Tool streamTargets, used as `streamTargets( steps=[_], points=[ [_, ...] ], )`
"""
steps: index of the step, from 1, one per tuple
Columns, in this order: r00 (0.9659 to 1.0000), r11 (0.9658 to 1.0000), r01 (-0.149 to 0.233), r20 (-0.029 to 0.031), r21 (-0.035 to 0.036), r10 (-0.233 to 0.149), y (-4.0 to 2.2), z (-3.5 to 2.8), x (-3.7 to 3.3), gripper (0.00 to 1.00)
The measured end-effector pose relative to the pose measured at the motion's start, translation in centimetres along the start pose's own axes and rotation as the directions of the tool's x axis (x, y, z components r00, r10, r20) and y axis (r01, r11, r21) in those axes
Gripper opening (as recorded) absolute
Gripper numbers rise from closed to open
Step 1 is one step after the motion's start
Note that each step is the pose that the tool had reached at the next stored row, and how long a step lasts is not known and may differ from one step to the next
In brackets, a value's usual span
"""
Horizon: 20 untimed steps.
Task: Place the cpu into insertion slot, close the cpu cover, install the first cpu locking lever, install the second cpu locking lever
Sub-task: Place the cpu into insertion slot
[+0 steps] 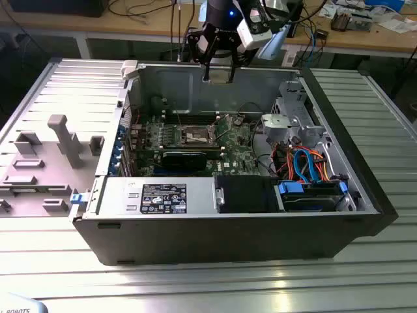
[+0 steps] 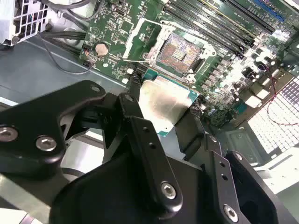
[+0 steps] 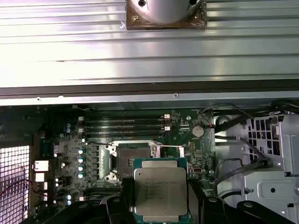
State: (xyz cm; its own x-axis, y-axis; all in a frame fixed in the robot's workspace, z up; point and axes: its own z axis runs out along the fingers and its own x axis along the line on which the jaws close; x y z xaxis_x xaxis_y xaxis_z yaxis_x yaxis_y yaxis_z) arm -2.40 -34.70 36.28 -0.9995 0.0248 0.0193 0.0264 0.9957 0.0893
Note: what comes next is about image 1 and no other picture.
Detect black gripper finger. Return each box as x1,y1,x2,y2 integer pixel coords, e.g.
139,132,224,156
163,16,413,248
186,27,220,82
221,29,252,82

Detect silver cpu chip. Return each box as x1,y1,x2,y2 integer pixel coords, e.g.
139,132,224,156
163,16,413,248
208,70,231,85

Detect metal socket cover frame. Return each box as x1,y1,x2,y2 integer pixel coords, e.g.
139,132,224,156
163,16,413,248
210,114,235,140

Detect cpu socket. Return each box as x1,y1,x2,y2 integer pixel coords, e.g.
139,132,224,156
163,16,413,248
180,125,218,147

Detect cpu heatsink cooler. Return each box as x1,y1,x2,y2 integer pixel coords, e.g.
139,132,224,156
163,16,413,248
330,11,352,33

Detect black case fan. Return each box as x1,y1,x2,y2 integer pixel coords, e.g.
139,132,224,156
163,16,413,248
148,95,167,115

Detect silver metal drive cage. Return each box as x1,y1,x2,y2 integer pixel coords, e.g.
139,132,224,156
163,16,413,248
272,80,315,127

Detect beige case latch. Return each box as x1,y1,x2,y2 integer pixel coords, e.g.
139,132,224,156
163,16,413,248
120,60,141,82

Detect upright black box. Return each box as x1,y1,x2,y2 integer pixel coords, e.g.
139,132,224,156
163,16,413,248
288,0,304,39

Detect green motherboard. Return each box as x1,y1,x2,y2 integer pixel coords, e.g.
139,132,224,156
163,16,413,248
130,112,263,179

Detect black graphics card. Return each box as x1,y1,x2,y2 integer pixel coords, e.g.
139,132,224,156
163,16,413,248
161,150,209,173

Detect wooden desk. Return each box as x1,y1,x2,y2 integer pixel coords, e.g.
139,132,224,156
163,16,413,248
0,0,417,60

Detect grey metal drive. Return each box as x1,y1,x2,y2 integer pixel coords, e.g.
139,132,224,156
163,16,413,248
350,12,374,33

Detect hard disk blue carrier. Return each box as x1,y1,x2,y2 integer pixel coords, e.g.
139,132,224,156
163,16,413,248
275,181,347,213

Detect silver power supply unit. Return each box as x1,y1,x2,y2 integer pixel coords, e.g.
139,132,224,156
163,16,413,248
83,177,216,218

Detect wide black box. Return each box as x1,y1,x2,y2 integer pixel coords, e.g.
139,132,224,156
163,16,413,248
8,0,110,18

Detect blue cardboard box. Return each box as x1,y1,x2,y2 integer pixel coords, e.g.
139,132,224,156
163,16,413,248
364,0,405,11

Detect black open pc case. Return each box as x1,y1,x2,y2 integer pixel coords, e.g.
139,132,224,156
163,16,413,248
70,59,399,267

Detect white paper sheets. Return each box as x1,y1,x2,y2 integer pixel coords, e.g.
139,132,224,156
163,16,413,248
377,18,414,34

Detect blue case latch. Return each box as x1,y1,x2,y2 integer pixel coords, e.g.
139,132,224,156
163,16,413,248
69,193,89,207

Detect grey parts rack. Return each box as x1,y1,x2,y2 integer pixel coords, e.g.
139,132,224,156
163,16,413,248
0,113,106,218

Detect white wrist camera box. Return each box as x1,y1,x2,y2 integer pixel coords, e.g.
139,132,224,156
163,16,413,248
237,8,274,52

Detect silver metal bracket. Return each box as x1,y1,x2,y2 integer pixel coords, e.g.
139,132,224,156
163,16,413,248
261,113,326,146

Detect orange wire bundle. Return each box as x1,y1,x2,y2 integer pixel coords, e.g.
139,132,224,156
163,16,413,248
273,146,296,179
308,149,330,182

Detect blue wire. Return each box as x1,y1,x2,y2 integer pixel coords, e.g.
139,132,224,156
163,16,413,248
301,146,323,183
292,148,310,183

